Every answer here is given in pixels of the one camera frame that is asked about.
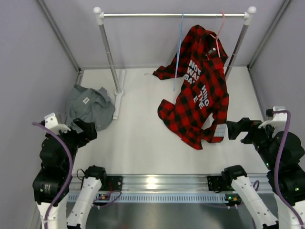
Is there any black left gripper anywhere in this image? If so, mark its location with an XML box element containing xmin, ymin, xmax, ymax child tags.
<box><xmin>52</xmin><ymin>117</ymin><xmax>97</xmax><ymax>170</ymax></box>

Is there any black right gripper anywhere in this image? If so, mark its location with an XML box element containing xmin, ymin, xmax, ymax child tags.
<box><xmin>226</xmin><ymin>117</ymin><xmax>278</xmax><ymax>169</ymax></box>

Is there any grey shirt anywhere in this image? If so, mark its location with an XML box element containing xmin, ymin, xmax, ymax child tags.
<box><xmin>65</xmin><ymin>85</ymin><xmax>115</xmax><ymax>132</ymax></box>

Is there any blue wire hanger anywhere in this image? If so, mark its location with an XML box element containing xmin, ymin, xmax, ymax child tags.
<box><xmin>173</xmin><ymin>12</ymin><xmax>184</xmax><ymax>91</ymax></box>

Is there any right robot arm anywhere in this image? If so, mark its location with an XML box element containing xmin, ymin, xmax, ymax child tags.
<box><xmin>222</xmin><ymin>118</ymin><xmax>305</xmax><ymax>229</ymax></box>

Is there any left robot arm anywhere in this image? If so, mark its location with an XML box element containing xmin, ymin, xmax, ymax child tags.
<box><xmin>32</xmin><ymin>115</ymin><xmax>108</xmax><ymax>229</ymax></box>

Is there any red black plaid shirt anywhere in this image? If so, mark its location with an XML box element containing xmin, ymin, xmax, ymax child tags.
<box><xmin>153</xmin><ymin>25</ymin><xmax>229</xmax><ymax>150</ymax></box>

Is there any white and silver clothes rack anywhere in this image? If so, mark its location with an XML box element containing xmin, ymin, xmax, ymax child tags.
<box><xmin>93</xmin><ymin>6</ymin><xmax>257</xmax><ymax>120</ymax></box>

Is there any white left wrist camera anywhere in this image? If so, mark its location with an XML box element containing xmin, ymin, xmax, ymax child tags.
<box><xmin>44</xmin><ymin>113</ymin><xmax>71</xmax><ymax>135</ymax></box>

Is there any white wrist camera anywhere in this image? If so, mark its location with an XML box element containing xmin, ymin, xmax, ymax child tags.
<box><xmin>258</xmin><ymin>106</ymin><xmax>287</xmax><ymax>129</ymax></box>
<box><xmin>44</xmin><ymin>113</ymin><xmax>71</xmax><ymax>135</ymax></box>

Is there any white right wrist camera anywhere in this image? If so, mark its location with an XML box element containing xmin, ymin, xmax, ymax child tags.
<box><xmin>258</xmin><ymin>106</ymin><xmax>287</xmax><ymax>129</ymax></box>

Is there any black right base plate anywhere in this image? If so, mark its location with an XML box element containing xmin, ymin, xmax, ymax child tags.
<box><xmin>207</xmin><ymin>176</ymin><xmax>227</xmax><ymax>193</ymax></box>

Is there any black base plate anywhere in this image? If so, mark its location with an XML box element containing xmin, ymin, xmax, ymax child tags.
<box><xmin>104</xmin><ymin>176</ymin><xmax>123</xmax><ymax>191</ymax></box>
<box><xmin>207</xmin><ymin>176</ymin><xmax>227</xmax><ymax>193</ymax></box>

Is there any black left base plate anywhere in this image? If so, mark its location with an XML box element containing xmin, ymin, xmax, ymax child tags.
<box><xmin>104</xmin><ymin>176</ymin><xmax>123</xmax><ymax>191</ymax></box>

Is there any aluminium mounting rail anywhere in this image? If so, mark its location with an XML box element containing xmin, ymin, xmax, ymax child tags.
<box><xmin>68</xmin><ymin>173</ymin><xmax>272</xmax><ymax>191</ymax></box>

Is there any slotted grey cable duct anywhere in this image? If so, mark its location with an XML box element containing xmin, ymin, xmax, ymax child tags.
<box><xmin>66</xmin><ymin>192</ymin><xmax>236</xmax><ymax>203</ymax></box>

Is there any pink wire hanger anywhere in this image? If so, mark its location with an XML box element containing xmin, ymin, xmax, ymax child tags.
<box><xmin>211</xmin><ymin>11</ymin><xmax>225</xmax><ymax>57</ymax></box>

